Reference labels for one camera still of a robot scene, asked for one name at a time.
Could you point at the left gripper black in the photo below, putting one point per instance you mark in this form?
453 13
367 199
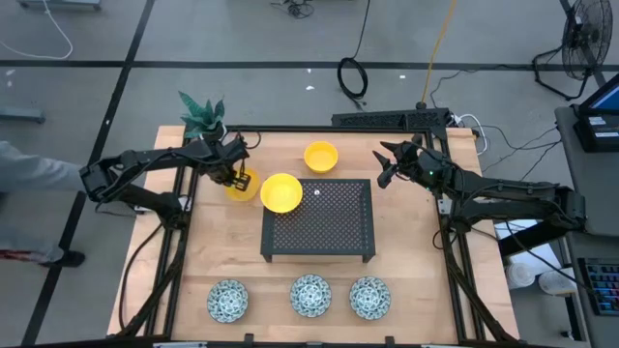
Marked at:
225 171

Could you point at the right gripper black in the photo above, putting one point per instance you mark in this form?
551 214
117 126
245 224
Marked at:
416 162

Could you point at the yellow mini bowl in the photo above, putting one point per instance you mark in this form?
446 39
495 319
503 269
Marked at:
255 187
321 156
281 193

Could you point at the teal patterned ceramic bowl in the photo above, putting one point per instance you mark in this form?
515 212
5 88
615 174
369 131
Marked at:
227 300
310 295
370 298

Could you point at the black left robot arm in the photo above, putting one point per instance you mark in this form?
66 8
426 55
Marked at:
145 157

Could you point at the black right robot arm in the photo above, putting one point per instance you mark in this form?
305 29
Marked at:
508 195

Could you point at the green plant in white pot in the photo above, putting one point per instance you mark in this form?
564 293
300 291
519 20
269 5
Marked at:
205 118

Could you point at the black perforated metal rack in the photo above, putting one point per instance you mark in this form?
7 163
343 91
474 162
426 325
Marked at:
329 227

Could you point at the white round container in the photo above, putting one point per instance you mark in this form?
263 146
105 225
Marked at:
520 275
556 282

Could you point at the grey desk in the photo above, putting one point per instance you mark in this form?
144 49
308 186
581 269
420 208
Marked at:
595 193

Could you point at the black laptop blue screen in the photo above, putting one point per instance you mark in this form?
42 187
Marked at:
599 130

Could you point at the person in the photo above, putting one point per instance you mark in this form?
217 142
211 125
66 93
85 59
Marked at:
29 169

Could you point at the black floor fan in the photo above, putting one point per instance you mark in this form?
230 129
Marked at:
587 38

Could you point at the grey metal bar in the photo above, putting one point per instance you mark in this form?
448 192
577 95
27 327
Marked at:
21 115

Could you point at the black backlit keyboard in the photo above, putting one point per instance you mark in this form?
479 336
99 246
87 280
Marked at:
602 287

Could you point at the grey metal base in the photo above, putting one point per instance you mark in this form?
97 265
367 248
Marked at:
58 4

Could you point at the silver metal bracket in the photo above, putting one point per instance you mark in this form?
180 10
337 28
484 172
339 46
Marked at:
444 206

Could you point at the black aluminium frame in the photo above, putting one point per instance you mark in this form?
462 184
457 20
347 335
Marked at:
314 129

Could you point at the small black bracket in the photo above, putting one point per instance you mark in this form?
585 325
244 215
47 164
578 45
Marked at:
389 339
249 338

